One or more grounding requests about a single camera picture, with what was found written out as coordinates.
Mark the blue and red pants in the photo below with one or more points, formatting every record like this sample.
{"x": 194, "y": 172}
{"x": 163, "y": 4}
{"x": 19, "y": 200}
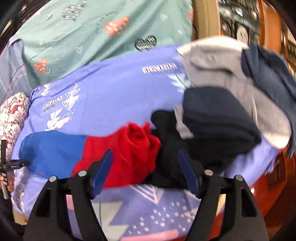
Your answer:
{"x": 53, "y": 153}

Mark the grey garment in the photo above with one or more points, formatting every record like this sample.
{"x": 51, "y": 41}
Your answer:
{"x": 216, "y": 61}

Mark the black garment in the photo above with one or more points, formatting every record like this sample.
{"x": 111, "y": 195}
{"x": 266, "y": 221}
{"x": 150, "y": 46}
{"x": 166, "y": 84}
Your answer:
{"x": 167, "y": 173}

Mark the dark navy folded garment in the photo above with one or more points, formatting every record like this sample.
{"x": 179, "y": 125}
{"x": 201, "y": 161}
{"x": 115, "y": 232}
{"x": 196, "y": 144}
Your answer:
{"x": 221, "y": 127}

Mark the grey blue plaid sheet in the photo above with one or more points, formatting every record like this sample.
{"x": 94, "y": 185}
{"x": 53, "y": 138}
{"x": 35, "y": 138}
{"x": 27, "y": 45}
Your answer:
{"x": 13, "y": 72}

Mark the purple printed bed sheet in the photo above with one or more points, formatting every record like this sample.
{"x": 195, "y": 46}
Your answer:
{"x": 98, "y": 99}

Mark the green heart print sheet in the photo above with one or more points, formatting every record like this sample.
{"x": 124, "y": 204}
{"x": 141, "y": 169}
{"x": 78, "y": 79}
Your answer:
{"x": 64, "y": 36}

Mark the person's left hand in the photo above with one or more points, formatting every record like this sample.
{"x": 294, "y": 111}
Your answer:
{"x": 10, "y": 181}

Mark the red floral pillow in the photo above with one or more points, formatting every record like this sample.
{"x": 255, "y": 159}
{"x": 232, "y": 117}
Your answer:
{"x": 14, "y": 111}

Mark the navy blue garment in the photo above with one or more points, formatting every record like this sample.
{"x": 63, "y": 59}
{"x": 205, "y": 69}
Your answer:
{"x": 270, "y": 74}

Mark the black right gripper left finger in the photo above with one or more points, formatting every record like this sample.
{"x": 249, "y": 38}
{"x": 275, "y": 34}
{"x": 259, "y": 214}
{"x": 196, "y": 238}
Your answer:
{"x": 49, "y": 219}

